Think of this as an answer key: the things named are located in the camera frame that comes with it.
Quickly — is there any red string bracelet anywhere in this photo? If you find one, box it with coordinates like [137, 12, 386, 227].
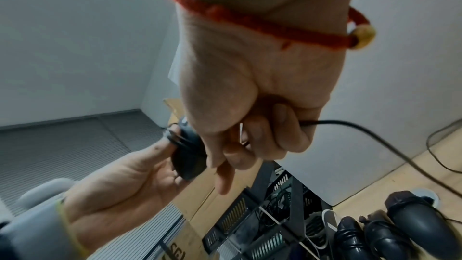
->
[163, 0, 377, 51]

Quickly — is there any person's right hand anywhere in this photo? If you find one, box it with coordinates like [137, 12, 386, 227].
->
[174, 0, 359, 196]

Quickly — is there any grey left wrist sleeve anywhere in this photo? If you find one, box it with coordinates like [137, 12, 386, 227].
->
[0, 198, 89, 260]

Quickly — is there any cardboard box with small prints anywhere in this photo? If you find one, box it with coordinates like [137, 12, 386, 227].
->
[142, 219, 207, 260]

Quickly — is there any plain cardboard box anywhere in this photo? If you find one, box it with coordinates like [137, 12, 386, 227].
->
[169, 161, 268, 225]

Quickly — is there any left wrist camera rig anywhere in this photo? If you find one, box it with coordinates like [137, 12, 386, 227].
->
[0, 219, 15, 260]

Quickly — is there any white desk cable grommet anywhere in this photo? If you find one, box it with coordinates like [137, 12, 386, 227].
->
[411, 187, 441, 208]

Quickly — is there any black stacked tray rack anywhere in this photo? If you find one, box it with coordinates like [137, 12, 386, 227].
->
[202, 158, 338, 260]

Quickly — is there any tangle of black mouse cables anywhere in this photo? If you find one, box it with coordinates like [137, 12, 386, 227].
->
[425, 120, 462, 175]

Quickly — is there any person's left hand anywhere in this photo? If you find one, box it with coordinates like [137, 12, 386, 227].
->
[63, 124, 191, 253]

